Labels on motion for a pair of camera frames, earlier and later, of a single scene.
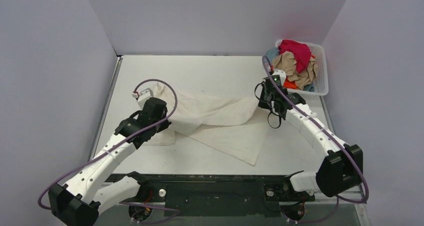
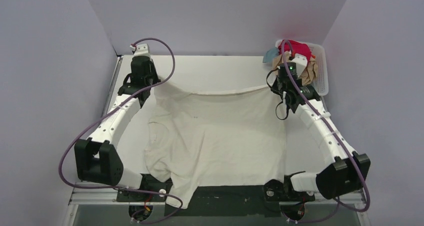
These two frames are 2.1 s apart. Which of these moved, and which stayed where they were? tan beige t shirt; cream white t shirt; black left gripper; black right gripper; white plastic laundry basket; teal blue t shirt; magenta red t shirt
Moved: black right gripper; cream white t shirt; black left gripper
Stayed: tan beige t shirt; magenta red t shirt; white plastic laundry basket; teal blue t shirt
